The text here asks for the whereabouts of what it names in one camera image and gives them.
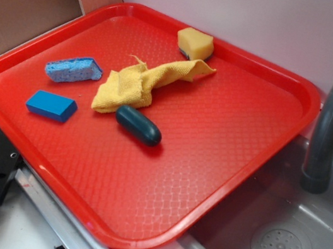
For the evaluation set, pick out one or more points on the dark green plastic pickle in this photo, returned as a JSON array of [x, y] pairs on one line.
[[138, 125]]

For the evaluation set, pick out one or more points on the red plastic tray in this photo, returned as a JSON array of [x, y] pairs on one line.
[[216, 131]]

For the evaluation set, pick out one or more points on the yellow cloth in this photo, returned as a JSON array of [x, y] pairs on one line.
[[133, 85]]

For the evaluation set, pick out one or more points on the yellow sponge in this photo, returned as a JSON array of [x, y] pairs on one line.
[[195, 44]]

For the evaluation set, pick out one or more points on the light blue sponge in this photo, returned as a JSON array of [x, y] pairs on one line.
[[73, 70]]

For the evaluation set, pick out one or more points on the blue rectangular block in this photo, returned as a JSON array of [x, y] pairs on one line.
[[52, 106]]

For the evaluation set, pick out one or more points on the aluminium rail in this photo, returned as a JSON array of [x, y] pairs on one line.
[[70, 235]]

